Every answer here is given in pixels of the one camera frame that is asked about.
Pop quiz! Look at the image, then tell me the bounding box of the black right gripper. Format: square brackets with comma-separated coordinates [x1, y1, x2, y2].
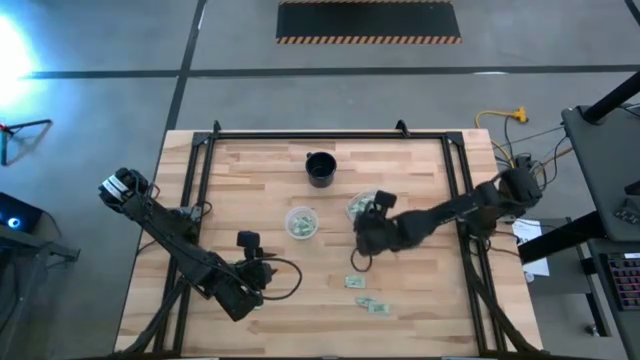
[353, 190, 401, 256]

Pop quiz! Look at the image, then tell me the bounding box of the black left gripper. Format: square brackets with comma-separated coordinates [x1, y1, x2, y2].
[234, 230, 278, 291]

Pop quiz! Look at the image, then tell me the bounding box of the large clear plastic container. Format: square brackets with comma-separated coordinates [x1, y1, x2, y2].
[345, 191, 379, 224]

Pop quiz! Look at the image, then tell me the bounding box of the small clear plastic container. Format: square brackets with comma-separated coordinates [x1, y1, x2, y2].
[284, 206, 321, 241]

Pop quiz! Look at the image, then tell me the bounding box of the black mug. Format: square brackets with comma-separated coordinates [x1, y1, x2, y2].
[304, 151, 338, 189]

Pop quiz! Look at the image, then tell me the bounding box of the white paper sheet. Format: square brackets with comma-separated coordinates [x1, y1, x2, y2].
[512, 218, 551, 279]

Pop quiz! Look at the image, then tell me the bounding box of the black hazard-striped floor mat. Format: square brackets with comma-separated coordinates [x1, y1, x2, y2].
[275, 0, 463, 46]

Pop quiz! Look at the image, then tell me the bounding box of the black keyboard desk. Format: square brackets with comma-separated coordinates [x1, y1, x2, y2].
[584, 237, 640, 360]

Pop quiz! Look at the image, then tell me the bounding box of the grey desk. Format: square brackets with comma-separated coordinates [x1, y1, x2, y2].
[560, 104, 640, 244]

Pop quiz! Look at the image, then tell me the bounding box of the dark side desk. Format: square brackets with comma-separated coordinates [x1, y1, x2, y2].
[0, 222, 82, 360]

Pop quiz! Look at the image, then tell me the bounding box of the black controller on desk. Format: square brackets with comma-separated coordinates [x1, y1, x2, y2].
[613, 197, 640, 225]

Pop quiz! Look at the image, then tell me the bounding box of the backlit keyboard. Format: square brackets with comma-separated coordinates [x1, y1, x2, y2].
[605, 252, 640, 312]

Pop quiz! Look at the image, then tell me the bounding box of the black computer with blue light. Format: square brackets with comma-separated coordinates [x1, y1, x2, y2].
[0, 192, 44, 235]

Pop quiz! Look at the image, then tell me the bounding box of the black triangular stand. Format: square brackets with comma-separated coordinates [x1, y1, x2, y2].
[0, 118, 54, 167]

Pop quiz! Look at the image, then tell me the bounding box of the black pole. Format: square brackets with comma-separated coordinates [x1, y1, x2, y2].
[582, 69, 640, 125]

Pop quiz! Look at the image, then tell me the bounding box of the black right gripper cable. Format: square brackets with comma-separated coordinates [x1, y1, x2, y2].
[349, 247, 374, 274]

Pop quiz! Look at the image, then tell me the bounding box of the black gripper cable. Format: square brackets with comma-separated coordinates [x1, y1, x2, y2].
[259, 257, 304, 301]
[349, 247, 374, 274]

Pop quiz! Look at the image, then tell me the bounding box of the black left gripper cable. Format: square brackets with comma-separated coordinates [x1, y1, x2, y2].
[259, 257, 304, 301]

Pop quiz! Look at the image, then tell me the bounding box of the black metal rig frame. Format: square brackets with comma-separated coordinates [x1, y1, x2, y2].
[115, 119, 546, 360]

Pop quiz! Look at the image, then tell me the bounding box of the yellow extension cord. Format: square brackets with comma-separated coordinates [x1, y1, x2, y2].
[473, 105, 530, 174]

